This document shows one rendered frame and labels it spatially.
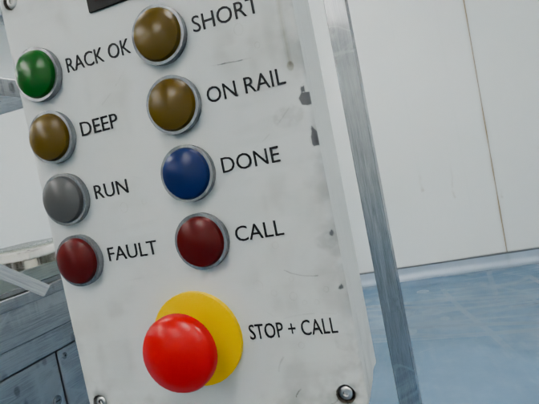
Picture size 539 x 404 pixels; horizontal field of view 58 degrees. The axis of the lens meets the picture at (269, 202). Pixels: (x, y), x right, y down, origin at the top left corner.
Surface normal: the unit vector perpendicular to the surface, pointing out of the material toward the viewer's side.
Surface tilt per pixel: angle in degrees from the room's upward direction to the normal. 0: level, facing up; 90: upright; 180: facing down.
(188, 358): 90
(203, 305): 90
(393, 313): 90
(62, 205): 93
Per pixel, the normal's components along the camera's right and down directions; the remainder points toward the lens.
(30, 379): 0.93, -0.16
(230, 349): -0.32, 0.11
